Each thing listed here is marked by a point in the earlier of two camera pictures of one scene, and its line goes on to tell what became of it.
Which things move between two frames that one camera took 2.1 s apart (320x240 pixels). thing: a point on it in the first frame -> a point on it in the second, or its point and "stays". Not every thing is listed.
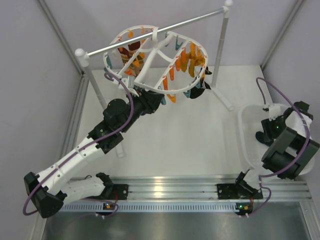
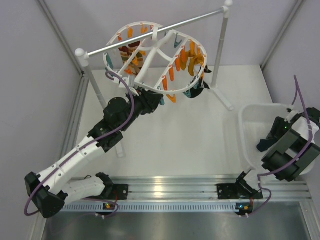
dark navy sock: (260, 136) -> (264, 144)
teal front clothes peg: (163, 101) stays
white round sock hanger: (140, 57) stays
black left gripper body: (141, 104) stays
